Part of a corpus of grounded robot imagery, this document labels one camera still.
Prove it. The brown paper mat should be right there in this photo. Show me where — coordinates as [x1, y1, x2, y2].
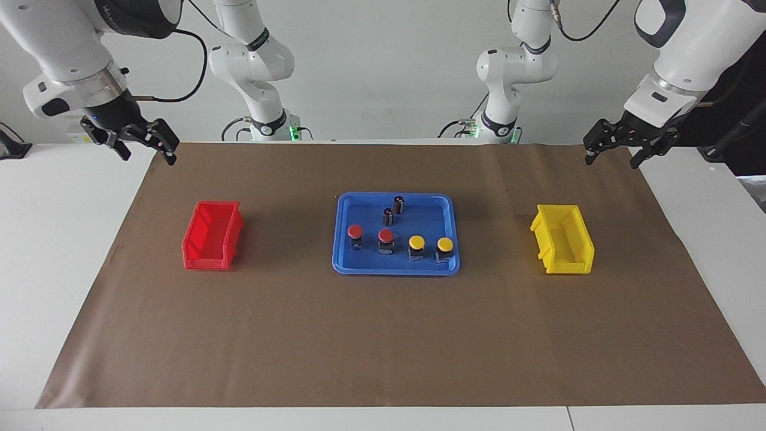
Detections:
[36, 142, 766, 409]

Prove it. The blue plastic tray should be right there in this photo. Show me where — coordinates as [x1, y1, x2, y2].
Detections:
[332, 192, 461, 276]

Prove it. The black device at table edge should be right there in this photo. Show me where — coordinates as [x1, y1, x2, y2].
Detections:
[0, 123, 34, 160]

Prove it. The black right base cable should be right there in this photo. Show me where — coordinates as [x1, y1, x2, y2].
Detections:
[221, 117, 252, 142]

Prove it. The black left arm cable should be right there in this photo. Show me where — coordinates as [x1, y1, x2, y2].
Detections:
[507, 0, 624, 44]

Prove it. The black stand pole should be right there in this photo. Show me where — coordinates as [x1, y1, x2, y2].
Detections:
[699, 99, 766, 162]

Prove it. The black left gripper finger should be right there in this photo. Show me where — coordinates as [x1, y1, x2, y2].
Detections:
[583, 119, 629, 166]
[630, 129, 680, 169]

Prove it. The red plastic bin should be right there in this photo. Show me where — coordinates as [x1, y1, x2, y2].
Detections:
[182, 201, 245, 271]

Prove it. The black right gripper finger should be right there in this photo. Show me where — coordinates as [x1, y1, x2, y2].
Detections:
[81, 117, 132, 161]
[136, 119, 180, 166]

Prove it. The white wall socket box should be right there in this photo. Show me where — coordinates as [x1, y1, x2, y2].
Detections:
[65, 117, 92, 145]

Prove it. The black base cable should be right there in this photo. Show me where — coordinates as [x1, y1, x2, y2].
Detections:
[221, 117, 252, 142]
[437, 93, 490, 139]

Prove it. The black side panel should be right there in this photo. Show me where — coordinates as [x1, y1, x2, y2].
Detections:
[682, 36, 766, 177]

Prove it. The black left base cable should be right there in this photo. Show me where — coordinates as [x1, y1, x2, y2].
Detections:
[437, 93, 490, 139]

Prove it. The yellow plastic bin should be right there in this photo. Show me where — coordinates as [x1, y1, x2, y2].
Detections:
[530, 204, 595, 275]

